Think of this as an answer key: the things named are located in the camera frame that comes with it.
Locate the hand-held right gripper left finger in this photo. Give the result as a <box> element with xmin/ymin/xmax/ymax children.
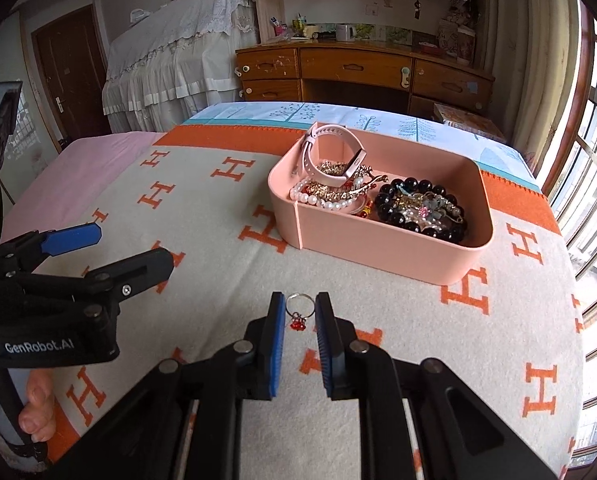
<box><xmin>43</xmin><ymin>291</ymin><xmax>286</xmax><ymax>480</ymax></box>

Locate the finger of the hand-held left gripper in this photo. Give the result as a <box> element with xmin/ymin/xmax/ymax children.
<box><xmin>0</xmin><ymin>223</ymin><xmax>102</xmax><ymax>281</ymax></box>
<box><xmin>13</xmin><ymin>246</ymin><xmax>174</xmax><ymax>311</ymax></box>

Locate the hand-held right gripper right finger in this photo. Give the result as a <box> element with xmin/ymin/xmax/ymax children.
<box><xmin>315</xmin><ymin>291</ymin><xmax>559</xmax><ymax>480</ymax></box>

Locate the silver ring with red charm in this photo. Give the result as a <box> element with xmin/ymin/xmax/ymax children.
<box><xmin>284</xmin><ymin>292</ymin><xmax>310</xmax><ymax>332</ymax></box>

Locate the pink storage box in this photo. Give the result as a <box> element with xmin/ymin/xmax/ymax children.
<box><xmin>267</xmin><ymin>127</ymin><xmax>495</xmax><ymax>283</ymax></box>

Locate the black bead bracelet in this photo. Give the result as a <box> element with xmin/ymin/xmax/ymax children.
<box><xmin>373</xmin><ymin>176</ymin><xmax>469</xmax><ymax>243</ymax></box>

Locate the person's left hand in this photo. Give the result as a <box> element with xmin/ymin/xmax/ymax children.
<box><xmin>17</xmin><ymin>369</ymin><xmax>58</xmax><ymax>445</ymax></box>

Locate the pink bed sheet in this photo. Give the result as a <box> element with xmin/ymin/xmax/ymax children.
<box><xmin>1</xmin><ymin>131</ymin><xmax>166</xmax><ymax>243</ymax></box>

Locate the gold hair comb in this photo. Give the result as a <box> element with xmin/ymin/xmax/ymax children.
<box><xmin>301</xmin><ymin>172</ymin><xmax>389</xmax><ymax>203</ymax></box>

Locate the brown wooden door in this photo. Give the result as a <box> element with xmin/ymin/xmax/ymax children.
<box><xmin>31</xmin><ymin>4</ymin><xmax>112</xmax><ymax>153</ymax></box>

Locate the tree print bed sheet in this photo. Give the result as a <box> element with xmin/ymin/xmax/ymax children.
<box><xmin>181</xmin><ymin>101</ymin><xmax>537</xmax><ymax>186</ymax></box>

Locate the pink wrist watch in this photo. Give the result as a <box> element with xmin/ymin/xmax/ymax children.
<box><xmin>301</xmin><ymin>122</ymin><xmax>368</xmax><ymax>184</ymax></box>

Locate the white lace furniture cover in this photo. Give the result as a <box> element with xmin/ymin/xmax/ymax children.
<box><xmin>102</xmin><ymin>0</ymin><xmax>259</xmax><ymax>133</ymax></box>

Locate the stack of books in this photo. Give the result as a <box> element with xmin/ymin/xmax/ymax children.
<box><xmin>433</xmin><ymin>102</ymin><xmax>507</xmax><ymax>143</ymax></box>

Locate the wooden desk with drawers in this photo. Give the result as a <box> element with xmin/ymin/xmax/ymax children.
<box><xmin>235</xmin><ymin>40</ymin><xmax>495</xmax><ymax>118</ymax></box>

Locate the metal window grille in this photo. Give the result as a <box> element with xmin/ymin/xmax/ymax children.
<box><xmin>533</xmin><ymin>0</ymin><xmax>597</xmax><ymax>471</ymax></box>

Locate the glass jar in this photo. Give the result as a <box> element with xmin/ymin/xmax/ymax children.
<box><xmin>456</xmin><ymin>27</ymin><xmax>477</xmax><ymax>63</ymax></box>

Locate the beige curtain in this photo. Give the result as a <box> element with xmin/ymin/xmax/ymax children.
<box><xmin>481</xmin><ymin>0</ymin><xmax>579</xmax><ymax>176</ymax></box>

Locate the white pearl bracelet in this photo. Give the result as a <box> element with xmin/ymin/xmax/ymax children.
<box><xmin>289</xmin><ymin>177</ymin><xmax>364</xmax><ymax>212</ymax></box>

